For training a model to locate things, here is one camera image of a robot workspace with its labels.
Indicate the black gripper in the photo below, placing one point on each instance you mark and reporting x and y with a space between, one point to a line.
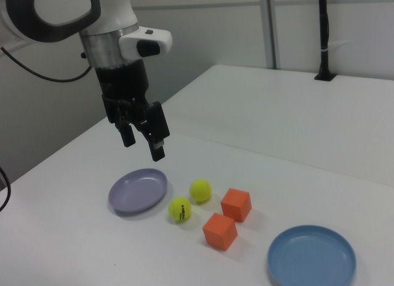
123 82

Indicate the yellow-green tennis ball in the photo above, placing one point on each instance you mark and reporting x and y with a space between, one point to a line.
180 209
200 190

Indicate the orange foam cube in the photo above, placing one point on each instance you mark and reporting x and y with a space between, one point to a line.
220 231
236 204

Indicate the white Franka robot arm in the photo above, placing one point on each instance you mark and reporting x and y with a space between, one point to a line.
117 8

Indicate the purple plate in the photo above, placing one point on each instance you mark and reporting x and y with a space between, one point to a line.
135 190

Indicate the blue plate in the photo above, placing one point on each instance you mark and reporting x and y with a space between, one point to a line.
311 258

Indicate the black camera pole with base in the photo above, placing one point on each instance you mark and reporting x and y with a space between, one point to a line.
323 27

